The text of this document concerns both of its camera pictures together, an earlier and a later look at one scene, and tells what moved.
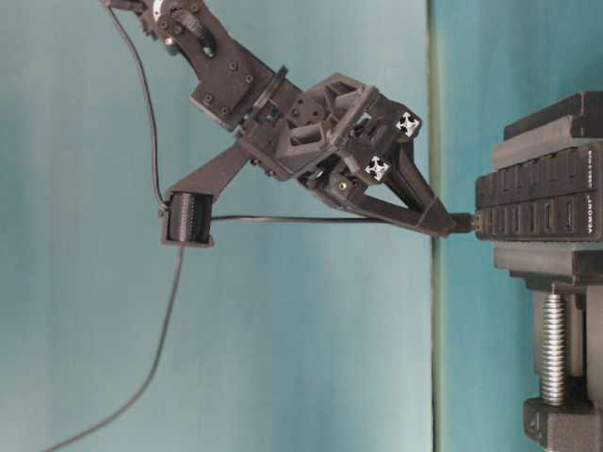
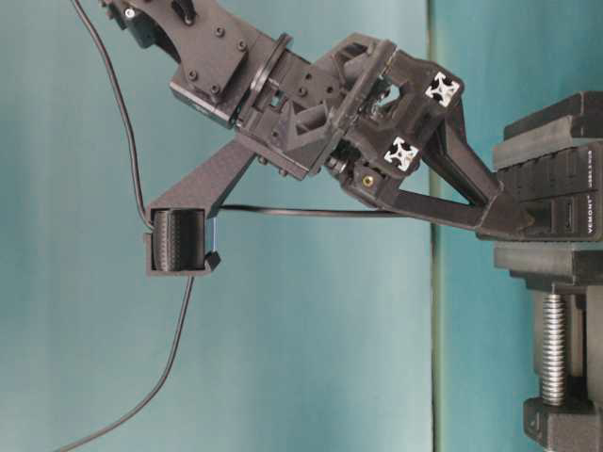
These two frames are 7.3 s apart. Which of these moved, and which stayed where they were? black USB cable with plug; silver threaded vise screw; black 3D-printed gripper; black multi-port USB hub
Moved: black 3D-printed gripper; black USB cable with plug
Stayed: silver threaded vise screw; black multi-port USB hub
